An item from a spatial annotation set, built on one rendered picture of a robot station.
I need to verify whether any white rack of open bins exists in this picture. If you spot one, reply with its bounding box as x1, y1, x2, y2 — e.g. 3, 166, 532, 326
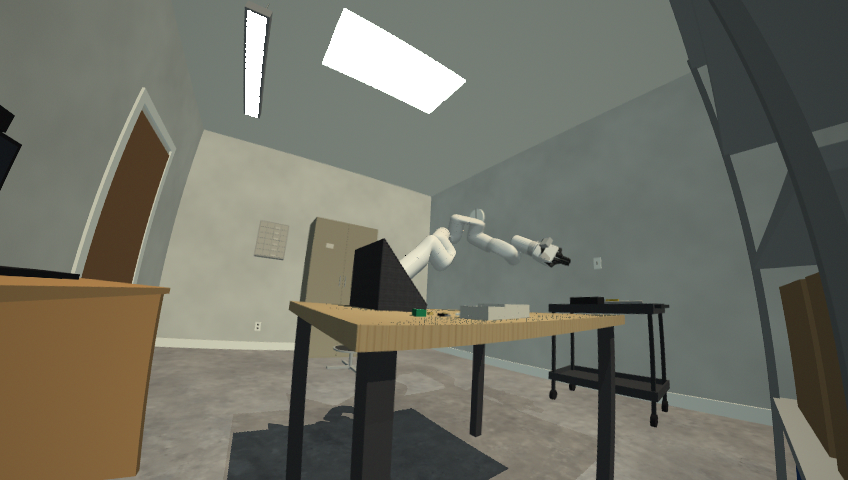
460, 304, 530, 320

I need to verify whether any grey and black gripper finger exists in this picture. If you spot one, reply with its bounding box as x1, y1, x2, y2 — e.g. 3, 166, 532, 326
545, 257, 569, 267
555, 248, 571, 263

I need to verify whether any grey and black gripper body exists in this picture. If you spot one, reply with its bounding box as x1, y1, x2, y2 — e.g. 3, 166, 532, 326
532, 243, 559, 267

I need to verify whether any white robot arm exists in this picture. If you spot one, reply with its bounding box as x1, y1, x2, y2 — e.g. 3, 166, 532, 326
400, 214, 539, 279

